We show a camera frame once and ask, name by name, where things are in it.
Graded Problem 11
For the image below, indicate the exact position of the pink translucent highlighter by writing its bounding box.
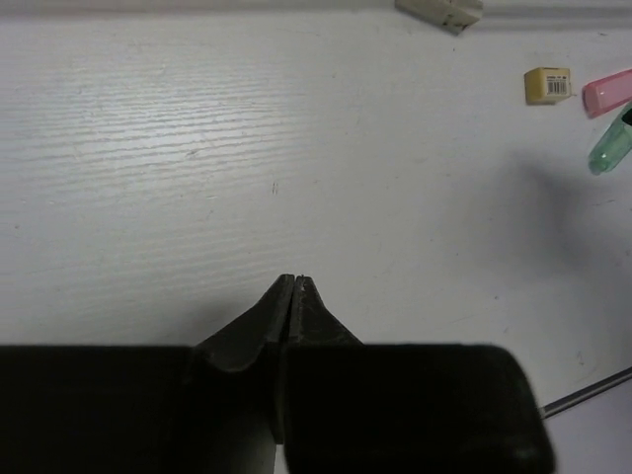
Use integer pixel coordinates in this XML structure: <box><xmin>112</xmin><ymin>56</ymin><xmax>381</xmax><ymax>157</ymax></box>
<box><xmin>582</xmin><ymin>69</ymin><xmax>632</xmax><ymax>119</ymax></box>

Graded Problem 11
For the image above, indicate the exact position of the beige eraser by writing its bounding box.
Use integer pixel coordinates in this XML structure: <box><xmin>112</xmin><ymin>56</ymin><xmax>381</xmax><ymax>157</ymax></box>
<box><xmin>523</xmin><ymin>67</ymin><xmax>573</xmax><ymax>106</ymax></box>

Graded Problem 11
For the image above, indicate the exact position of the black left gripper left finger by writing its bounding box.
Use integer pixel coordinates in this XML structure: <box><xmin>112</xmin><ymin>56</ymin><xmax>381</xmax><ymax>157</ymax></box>
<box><xmin>1</xmin><ymin>275</ymin><xmax>294</xmax><ymax>473</ymax></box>

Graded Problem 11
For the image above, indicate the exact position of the green translucent highlighter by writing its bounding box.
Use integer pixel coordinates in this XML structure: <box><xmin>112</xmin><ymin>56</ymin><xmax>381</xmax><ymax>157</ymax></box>
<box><xmin>589</xmin><ymin>103</ymin><xmax>632</xmax><ymax>176</ymax></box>

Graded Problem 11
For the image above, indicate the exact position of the grey eraser block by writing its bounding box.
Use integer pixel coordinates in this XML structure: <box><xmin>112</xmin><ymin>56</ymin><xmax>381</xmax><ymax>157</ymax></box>
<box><xmin>394</xmin><ymin>0</ymin><xmax>484</xmax><ymax>36</ymax></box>

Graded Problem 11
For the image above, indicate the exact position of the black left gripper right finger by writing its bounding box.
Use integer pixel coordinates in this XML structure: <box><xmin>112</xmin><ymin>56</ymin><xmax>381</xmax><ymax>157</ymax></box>
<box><xmin>281</xmin><ymin>276</ymin><xmax>556</xmax><ymax>473</ymax></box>

